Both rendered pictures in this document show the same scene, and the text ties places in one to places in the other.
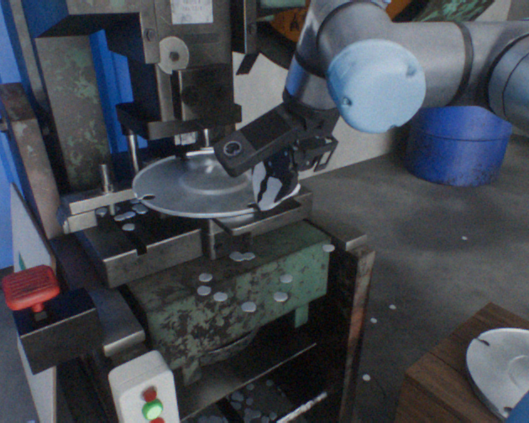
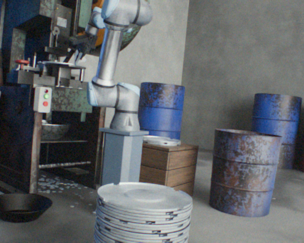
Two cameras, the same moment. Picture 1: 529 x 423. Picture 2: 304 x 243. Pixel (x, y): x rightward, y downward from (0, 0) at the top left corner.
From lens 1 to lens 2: 1.49 m
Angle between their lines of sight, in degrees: 30
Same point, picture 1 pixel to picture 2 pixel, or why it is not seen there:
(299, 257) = (83, 92)
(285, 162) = (83, 46)
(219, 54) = (66, 35)
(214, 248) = (59, 82)
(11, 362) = not seen: outside the picture
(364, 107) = (99, 22)
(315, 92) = (91, 30)
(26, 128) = not seen: outside the picture
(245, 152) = (75, 39)
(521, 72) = not seen: hidden behind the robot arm
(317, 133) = (91, 43)
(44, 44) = (14, 30)
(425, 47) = not seen: hidden behind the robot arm
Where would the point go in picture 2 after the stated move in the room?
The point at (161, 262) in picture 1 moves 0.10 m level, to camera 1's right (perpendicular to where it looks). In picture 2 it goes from (43, 82) to (60, 83)
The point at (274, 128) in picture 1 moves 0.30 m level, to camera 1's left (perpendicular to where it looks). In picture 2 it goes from (82, 37) to (29, 30)
